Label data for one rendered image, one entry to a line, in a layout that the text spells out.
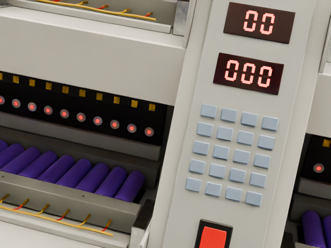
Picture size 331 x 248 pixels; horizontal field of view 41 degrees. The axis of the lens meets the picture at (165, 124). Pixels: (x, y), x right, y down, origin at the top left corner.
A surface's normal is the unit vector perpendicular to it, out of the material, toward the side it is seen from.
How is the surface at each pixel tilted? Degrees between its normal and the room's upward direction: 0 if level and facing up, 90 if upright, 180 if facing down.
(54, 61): 108
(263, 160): 90
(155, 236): 90
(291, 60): 90
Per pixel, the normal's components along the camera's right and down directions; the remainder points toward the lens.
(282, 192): -0.16, 0.02
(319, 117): -0.22, 0.32
